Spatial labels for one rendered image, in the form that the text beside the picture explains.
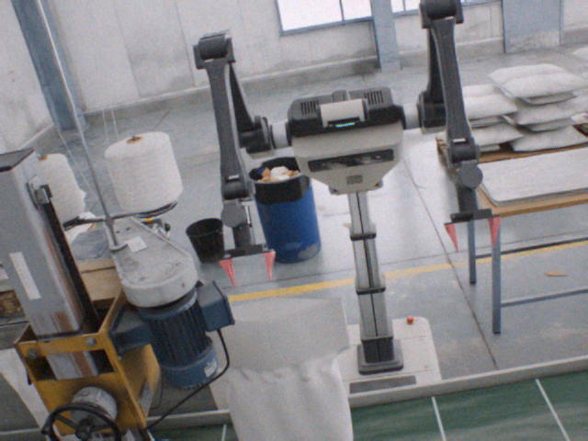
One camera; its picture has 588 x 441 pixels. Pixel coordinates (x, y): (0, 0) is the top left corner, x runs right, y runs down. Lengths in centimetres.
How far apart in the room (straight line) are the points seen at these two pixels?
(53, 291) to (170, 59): 866
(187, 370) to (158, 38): 865
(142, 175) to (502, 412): 157
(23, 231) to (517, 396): 183
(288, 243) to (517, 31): 694
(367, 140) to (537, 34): 843
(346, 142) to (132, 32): 818
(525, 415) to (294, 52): 804
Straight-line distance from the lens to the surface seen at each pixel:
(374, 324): 254
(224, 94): 153
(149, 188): 137
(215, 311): 141
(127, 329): 141
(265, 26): 955
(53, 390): 153
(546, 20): 1027
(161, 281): 131
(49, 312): 138
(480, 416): 227
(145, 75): 1000
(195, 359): 145
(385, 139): 195
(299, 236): 403
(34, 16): 1021
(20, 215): 127
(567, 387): 241
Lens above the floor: 202
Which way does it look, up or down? 26 degrees down
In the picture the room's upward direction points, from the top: 11 degrees counter-clockwise
